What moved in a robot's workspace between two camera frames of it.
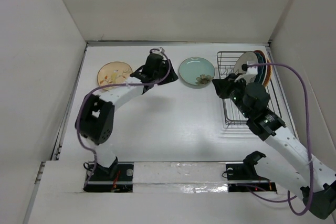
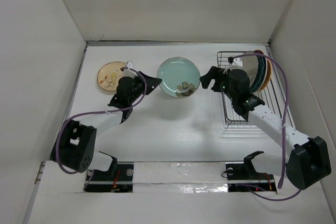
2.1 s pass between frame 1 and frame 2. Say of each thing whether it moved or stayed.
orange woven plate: stayed
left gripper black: moved
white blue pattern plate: stayed
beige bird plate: stayed
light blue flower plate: moved
